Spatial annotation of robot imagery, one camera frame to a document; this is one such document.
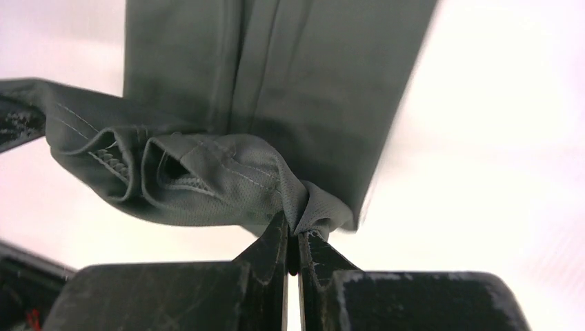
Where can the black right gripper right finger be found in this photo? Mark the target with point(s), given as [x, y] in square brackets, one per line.
[337, 295]

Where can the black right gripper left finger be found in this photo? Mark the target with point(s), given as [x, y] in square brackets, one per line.
[247, 293]

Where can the dark grey t-shirt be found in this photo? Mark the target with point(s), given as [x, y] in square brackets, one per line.
[234, 112]

